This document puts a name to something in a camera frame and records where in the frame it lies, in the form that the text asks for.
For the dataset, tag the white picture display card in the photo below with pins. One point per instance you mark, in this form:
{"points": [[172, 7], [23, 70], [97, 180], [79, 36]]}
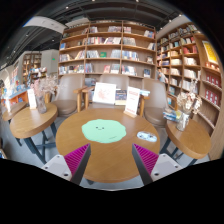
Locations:
{"points": [[104, 93]]}

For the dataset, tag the round wooden table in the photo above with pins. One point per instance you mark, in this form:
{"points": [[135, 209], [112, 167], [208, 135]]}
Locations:
{"points": [[112, 162], [29, 122], [194, 141]]}

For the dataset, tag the white sign stand left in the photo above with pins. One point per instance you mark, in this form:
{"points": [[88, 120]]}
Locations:
{"points": [[31, 99]]}

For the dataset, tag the white sign stand centre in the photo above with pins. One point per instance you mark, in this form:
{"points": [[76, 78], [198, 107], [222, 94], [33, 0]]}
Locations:
{"points": [[132, 101]]}

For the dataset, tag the round wooden centre table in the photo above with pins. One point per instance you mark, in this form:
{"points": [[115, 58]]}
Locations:
{"points": [[112, 162]]}

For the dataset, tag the large wooden bookshelf centre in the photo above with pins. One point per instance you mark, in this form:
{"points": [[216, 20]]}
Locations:
{"points": [[111, 47]]}

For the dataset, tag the green smiley mouse pad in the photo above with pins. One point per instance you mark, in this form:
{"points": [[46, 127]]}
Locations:
{"points": [[104, 131]]}

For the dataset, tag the glass vase dried flowers left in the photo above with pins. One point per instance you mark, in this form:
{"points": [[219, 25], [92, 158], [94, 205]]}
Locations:
{"points": [[41, 87]]}

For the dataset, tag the glass vase dried flowers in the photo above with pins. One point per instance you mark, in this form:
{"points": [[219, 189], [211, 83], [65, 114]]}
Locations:
{"points": [[188, 103], [41, 87]]}

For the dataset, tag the beige armchair left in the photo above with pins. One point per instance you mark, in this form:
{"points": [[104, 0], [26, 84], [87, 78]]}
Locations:
{"points": [[69, 94]]}

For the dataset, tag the glass vase dried flowers right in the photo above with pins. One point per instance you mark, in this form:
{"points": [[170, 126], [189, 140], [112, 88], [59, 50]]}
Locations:
{"points": [[188, 103]]}

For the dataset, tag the beige armchair right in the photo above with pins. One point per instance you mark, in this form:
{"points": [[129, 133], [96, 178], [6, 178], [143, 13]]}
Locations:
{"points": [[156, 104]]}

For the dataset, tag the yellow poster on shelf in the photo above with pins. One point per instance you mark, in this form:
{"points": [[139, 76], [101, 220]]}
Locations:
{"points": [[210, 52]]}

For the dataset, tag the beige armchair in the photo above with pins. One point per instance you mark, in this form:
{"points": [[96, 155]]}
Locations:
{"points": [[156, 104], [69, 94], [121, 82]]}

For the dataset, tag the round wooden right table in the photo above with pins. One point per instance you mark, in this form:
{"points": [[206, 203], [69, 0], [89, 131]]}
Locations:
{"points": [[194, 141]]}

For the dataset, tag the round wooden left table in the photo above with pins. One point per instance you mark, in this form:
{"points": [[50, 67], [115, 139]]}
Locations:
{"points": [[29, 122]]}

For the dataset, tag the far left wooden table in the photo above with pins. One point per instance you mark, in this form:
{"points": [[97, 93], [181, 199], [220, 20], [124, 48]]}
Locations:
{"points": [[7, 116]]}

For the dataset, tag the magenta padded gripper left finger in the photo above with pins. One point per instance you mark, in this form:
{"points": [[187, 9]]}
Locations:
{"points": [[72, 166]]}

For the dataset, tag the beige armchair middle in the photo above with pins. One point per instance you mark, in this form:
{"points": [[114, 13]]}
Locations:
{"points": [[121, 82]]}

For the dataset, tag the patterned computer mouse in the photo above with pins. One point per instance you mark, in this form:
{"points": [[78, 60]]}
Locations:
{"points": [[147, 136]]}

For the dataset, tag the background wooden bookshelf left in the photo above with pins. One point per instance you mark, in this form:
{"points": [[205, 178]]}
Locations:
{"points": [[30, 62]]}

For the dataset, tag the wooden bookshelf right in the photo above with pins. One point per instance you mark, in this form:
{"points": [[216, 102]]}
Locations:
{"points": [[182, 58]]}

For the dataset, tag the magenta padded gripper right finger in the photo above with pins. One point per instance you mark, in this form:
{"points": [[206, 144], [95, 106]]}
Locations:
{"points": [[151, 166]]}

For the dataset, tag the white sign stand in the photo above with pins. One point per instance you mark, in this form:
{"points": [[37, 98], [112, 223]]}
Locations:
{"points": [[132, 101], [31, 99]]}

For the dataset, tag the stack of books right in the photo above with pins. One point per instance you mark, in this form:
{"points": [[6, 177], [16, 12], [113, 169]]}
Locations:
{"points": [[170, 116]]}

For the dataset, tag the dark book on table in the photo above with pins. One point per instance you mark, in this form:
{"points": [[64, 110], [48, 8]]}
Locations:
{"points": [[120, 97]]}

